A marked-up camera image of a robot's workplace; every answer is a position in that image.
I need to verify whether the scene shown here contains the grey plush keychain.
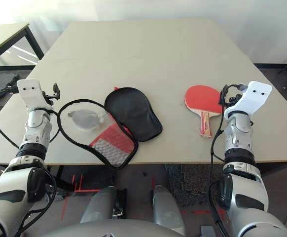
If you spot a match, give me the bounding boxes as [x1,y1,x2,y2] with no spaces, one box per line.
[67,109,109,131]

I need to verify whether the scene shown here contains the black-framed side table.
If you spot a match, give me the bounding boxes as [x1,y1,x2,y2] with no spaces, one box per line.
[0,23,45,72]

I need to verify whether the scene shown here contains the silver right robot leg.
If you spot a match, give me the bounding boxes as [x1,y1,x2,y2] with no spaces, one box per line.
[150,185,185,235]

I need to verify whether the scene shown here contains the silver robot leg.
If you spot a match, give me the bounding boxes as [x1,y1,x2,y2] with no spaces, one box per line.
[150,185,185,235]
[80,186,127,224]

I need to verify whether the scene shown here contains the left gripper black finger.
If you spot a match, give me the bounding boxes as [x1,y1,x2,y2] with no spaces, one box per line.
[52,83,61,100]

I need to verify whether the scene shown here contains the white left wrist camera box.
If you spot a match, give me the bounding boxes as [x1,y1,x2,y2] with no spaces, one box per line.
[17,79,52,110]

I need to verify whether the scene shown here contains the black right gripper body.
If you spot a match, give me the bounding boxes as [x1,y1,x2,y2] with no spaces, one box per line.
[228,93,243,107]

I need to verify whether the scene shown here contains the red ping-pong paddle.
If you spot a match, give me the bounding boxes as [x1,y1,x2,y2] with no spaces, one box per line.
[184,85,224,138]

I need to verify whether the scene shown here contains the small grey box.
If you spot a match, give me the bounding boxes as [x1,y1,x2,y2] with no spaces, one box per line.
[200,225,217,237]

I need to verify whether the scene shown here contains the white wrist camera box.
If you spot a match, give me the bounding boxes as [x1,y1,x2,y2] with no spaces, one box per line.
[223,80,274,117]
[17,79,52,110]

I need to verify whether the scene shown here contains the red black paddle case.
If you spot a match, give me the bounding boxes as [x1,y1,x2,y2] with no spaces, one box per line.
[58,86,163,170]

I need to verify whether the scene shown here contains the silver left robot leg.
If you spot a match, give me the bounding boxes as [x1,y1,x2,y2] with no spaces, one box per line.
[80,186,127,224]

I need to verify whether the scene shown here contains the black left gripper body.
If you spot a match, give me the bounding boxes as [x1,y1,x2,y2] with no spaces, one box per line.
[42,91,54,106]

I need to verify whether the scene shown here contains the red tape strip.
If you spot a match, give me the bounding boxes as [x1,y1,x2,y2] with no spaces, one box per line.
[60,197,70,221]

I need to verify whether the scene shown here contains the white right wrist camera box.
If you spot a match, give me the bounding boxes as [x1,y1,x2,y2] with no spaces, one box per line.
[223,80,274,117]

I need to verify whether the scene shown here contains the grey robot torso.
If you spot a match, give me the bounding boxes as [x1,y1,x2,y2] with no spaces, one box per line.
[41,218,183,237]

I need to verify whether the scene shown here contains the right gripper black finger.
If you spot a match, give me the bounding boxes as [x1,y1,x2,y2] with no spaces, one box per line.
[218,84,230,106]

